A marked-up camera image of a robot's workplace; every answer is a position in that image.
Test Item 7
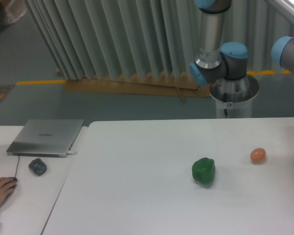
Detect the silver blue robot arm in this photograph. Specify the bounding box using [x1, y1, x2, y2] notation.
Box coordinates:
[189, 0, 294, 118]

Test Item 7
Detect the green bell pepper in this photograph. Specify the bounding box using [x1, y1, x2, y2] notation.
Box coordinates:
[192, 157, 216, 185]

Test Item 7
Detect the brown egg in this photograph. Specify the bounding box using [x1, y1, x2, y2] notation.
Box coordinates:
[250, 148, 266, 164]

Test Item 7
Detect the brown cardboard floor sheet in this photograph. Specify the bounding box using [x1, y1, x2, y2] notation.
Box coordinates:
[62, 71, 211, 102]

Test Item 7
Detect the pale green folding curtain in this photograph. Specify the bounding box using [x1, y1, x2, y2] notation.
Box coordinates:
[25, 0, 294, 80]

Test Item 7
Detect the silver closed laptop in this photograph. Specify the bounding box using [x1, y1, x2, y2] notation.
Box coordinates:
[6, 119, 84, 157]

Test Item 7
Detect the small black controller device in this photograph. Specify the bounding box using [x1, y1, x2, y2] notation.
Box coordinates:
[28, 158, 47, 176]

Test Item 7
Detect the clear plastic bag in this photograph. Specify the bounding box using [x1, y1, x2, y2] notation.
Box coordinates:
[2, 0, 27, 25]

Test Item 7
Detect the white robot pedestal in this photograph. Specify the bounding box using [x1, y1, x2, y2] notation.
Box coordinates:
[209, 75, 260, 118]

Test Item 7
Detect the white laptop plug cable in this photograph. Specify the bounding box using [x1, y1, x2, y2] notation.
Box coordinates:
[68, 126, 89, 156]

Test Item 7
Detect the black mouse cable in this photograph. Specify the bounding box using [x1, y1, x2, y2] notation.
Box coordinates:
[14, 154, 21, 178]

